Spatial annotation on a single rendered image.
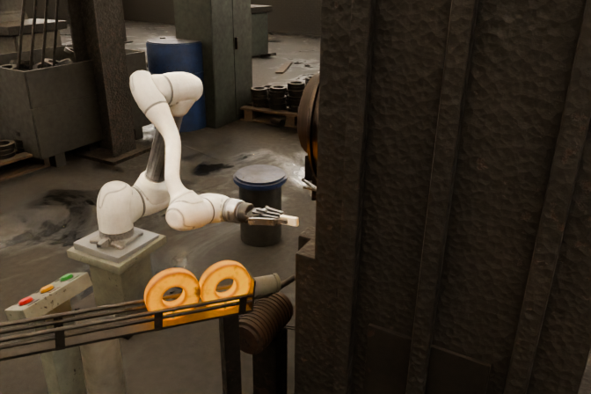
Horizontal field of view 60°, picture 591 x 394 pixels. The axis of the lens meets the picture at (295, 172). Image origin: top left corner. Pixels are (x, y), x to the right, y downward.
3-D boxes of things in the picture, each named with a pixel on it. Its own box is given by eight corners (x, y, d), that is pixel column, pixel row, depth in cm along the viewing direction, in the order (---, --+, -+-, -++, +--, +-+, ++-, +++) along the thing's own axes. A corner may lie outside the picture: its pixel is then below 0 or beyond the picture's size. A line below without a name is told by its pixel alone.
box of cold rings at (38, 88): (91, 120, 556) (80, 38, 524) (154, 134, 513) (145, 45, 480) (-22, 152, 458) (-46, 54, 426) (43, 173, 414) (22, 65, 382)
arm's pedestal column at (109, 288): (64, 315, 248) (54, 259, 237) (124, 273, 282) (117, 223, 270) (127, 339, 232) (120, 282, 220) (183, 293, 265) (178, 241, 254)
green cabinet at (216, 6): (182, 122, 550) (171, -27, 494) (221, 108, 607) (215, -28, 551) (218, 129, 529) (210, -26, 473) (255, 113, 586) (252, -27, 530)
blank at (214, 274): (253, 261, 151) (249, 256, 153) (201, 268, 144) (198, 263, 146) (249, 306, 156) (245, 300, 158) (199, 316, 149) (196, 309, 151)
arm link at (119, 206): (91, 227, 239) (87, 183, 232) (125, 215, 253) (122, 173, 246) (110, 238, 230) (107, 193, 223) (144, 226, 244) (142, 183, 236)
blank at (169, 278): (202, 268, 144) (199, 263, 147) (146, 277, 137) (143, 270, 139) (200, 316, 149) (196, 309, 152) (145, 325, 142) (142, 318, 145)
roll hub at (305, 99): (344, 142, 189) (347, 67, 178) (309, 167, 166) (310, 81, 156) (330, 141, 191) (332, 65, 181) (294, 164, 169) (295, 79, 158)
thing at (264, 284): (280, 295, 158) (281, 279, 156) (252, 301, 154) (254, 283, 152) (272, 286, 163) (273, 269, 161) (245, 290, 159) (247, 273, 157)
